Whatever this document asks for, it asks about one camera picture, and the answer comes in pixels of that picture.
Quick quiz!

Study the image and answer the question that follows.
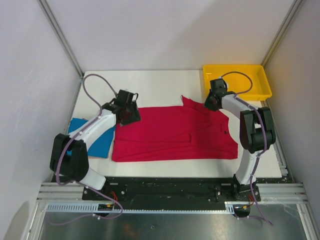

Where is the red polo shirt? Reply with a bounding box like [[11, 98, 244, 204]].
[[111, 96, 238, 163]]

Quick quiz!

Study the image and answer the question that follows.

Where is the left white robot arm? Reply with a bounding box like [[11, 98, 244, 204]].
[[49, 100, 141, 200]]

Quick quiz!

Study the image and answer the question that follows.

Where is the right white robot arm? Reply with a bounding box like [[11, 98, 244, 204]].
[[204, 90, 276, 201]]

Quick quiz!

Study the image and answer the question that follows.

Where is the yellow plastic tray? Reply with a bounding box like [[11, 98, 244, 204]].
[[202, 64, 273, 101]]

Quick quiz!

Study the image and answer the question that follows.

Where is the folded blue t shirt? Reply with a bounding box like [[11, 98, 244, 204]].
[[68, 118, 116, 159]]

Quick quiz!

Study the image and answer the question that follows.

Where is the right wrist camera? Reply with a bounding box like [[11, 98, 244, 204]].
[[210, 78, 228, 97]]

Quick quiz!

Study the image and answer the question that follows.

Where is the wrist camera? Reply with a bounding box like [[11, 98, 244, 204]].
[[210, 78, 228, 97], [116, 89, 139, 105]]

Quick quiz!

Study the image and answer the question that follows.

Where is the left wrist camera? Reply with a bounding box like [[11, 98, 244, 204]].
[[116, 89, 139, 105]]

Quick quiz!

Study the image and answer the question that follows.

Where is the grey slotted cable duct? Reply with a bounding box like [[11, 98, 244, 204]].
[[46, 202, 249, 214]]

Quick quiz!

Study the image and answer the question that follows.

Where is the left aluminium frame post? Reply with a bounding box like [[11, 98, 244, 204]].
[[36, 0, 85, 76]]

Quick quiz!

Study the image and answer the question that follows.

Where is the aluminium frame post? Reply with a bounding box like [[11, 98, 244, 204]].
[[36, 0, 85, 76], [261, 0, 305, 68]]

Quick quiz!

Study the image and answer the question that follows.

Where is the right aluminium frame post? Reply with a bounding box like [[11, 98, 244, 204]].
[[261, 0, 305, 68]]

